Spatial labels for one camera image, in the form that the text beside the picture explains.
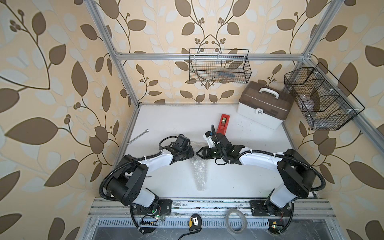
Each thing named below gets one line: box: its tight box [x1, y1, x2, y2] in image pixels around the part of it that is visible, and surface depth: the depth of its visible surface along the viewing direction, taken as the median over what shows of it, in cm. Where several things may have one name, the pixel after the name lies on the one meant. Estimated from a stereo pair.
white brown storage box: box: [237, 81, 294, 130], surface depth 99 cm
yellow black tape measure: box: [188, 214, 203, 232], surface depth 69 cm
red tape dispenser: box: [216, 113, 231, 136], surface depth 104 cm
